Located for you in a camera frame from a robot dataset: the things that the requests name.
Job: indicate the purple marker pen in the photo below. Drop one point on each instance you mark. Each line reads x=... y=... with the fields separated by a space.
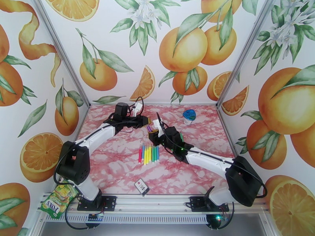
x=148 y=129

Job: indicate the blue marker pen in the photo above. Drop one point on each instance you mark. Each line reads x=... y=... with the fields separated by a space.
x=143 y=150
x=157 y=154

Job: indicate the pink marker pen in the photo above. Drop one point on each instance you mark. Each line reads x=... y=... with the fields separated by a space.
x=140 y=155

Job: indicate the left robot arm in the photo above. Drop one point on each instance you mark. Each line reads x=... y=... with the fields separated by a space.
x=98 y=136

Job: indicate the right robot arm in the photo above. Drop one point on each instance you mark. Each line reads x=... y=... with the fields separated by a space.
x=209 y=159

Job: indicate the yogurt cup with blue lid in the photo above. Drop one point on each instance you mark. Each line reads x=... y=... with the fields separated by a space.
x=189 y=116

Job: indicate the small black white card box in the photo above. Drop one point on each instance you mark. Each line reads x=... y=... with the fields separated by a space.
x=142 y=186

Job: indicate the perforated metal strip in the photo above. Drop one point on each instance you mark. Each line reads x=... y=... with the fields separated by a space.
x=147 y=219

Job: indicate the small blue circuit board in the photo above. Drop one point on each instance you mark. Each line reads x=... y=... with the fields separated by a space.
x=221 y=218
x=95 y=218

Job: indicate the green Fox's candy bag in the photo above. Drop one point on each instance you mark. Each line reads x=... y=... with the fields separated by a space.
x=59 y=199

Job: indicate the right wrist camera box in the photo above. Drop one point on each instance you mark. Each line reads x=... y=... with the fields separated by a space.
x=158 y=127

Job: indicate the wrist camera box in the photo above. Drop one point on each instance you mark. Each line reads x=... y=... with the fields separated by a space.
x=138 y=109
x=158 y=127

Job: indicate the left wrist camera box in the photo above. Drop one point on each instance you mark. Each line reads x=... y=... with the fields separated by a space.
x=138 y=109

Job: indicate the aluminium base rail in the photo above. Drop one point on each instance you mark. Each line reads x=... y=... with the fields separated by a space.
x=152 y=203

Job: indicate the aluminium frame post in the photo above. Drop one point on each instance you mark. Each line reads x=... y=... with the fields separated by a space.
x=62 y=53
x=245 y=53

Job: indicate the aluminium frame leg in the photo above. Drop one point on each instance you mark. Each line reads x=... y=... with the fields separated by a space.
x=269 y=225
x=37 y=228

